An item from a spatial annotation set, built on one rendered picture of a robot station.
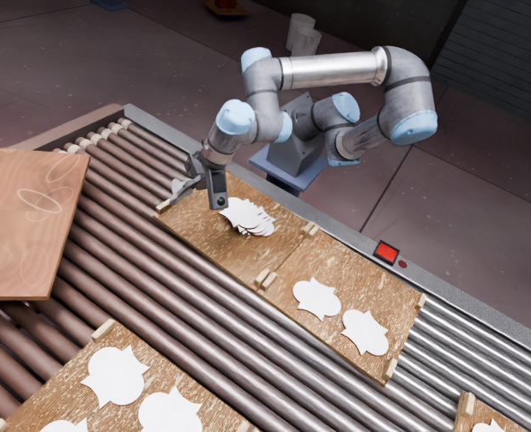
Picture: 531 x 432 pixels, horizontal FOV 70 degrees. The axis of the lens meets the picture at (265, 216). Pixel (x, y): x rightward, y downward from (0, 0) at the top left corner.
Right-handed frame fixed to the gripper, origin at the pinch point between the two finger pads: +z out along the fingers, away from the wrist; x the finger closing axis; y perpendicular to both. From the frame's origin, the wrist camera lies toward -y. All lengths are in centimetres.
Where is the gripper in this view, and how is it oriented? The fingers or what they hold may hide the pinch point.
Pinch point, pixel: (195, 203)
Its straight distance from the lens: 109.3
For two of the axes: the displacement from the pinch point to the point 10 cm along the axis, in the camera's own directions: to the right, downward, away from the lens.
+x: -8.1, 1.5, -5.6
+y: -3.9, -8.6, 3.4
